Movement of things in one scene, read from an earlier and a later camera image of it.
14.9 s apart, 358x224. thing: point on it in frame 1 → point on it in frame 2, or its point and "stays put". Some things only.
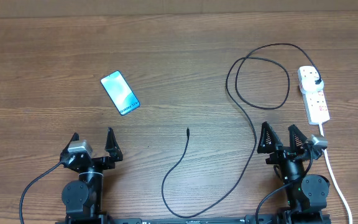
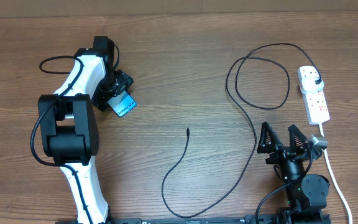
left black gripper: [115, 155] → [122, 80]
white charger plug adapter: [308, 84] stays put
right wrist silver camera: [321, 142] stays put
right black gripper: [281, 154] stays put
